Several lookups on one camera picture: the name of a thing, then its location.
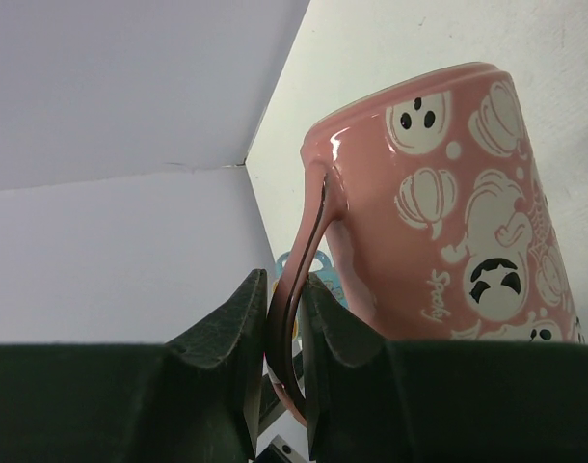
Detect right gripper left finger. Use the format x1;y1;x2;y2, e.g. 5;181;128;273
0;269;267;462

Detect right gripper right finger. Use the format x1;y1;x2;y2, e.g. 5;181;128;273
302;276;588;462

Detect blue butterfly mug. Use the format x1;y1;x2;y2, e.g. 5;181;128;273
272;249;348;339

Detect pink ghost mug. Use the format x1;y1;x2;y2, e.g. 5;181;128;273
266;62;582;421

